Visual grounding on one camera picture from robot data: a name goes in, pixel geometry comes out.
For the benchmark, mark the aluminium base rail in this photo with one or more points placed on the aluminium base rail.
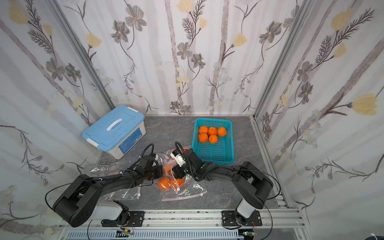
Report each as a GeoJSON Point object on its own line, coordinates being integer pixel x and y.
{"type": "Point", "coordinates": [274, 224]}

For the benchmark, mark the orange from bag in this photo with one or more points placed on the orange from bag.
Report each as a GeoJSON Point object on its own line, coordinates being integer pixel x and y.
{"type": "Point", "coordinates": [213, 139]}

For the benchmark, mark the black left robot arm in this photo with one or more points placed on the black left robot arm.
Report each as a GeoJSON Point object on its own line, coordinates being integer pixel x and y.
{"type": "Point", "coordinates": [78, 201]}

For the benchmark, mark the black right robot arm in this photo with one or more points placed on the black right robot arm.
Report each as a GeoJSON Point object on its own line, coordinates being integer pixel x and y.
{"type": "Point", "coordinates": [254, 185]}

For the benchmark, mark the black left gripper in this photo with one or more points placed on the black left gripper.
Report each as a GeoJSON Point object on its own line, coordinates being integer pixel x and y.
{"type": "Point", "coordinates": [158, 172]}

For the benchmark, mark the teal plastic basket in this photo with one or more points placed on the teal plastic basket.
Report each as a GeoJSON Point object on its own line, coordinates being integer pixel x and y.
{"type": "Point", "coordinates": [221, 153]}

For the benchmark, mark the blue lid storage box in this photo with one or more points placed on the blue lid storage box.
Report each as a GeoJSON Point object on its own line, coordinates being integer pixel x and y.
{"type": "Point", "coordinates": [116, 132]}

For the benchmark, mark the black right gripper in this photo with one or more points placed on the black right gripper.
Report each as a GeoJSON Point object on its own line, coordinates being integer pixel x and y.
{"type": "Point", "coordinates": [179, 171]}

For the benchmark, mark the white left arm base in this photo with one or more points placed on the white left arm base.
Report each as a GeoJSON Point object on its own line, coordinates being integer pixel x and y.
{"type": "Point", "coordinates": [116, 214]}

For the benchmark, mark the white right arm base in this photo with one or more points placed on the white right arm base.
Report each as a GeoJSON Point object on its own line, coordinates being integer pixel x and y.
{"type": "Point", "coordinates": [244, 215]}

